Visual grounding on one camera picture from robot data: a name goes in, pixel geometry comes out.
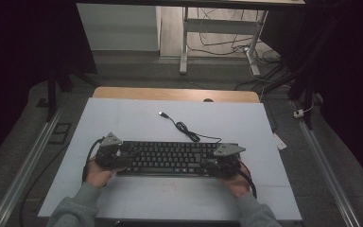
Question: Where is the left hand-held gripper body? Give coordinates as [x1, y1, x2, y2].
[94, 131, 123, 170]

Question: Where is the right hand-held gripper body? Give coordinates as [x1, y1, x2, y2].
[206, 144, 247, 179]

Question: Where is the black computer keyboard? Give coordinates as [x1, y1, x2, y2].
[116, 140, 244, 178]

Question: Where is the white table cover board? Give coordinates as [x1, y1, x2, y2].
[37, 96, 303, 221]

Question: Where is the white paper tag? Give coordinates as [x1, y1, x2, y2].
[272, 131, 288, 151]

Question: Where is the wooden table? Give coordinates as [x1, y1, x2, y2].
[93, 86, 262, 104]

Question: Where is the black metal stand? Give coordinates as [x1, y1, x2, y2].
[261, 62, 317, 131]
[45, 62, 100, 123]

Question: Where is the white cabinet panel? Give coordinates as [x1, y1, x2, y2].
[76, 3, 162, 52]

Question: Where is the desk with white legs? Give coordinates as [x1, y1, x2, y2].
[75, 0, 306, 77]

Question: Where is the dark curtain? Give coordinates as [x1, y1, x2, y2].
[0, 0, 97, 171]
[261, 0, 363, 190]

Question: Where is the left hand-held gripper black cable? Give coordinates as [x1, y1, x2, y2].
[80, 136, 106, 185]

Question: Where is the hand-held gripper black cable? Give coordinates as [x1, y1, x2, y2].
[80, 136, 106, 185]
[238, 160, 258, 200]

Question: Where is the right hand-held gripper black cable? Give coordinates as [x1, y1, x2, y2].
[238, 160, 258, 200]

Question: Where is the black keyboard USB cable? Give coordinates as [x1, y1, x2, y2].
[158, 111, 223, 145]

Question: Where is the black floor cable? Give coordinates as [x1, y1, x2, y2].
[19, 143, 72, 227]

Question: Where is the aluminium floor rail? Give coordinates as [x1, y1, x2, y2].
[0, 103, 65, 227]
[291, 100, 362, 227]

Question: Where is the tangle of black floor cables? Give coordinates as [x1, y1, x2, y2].
[187, 8, 282, 65]

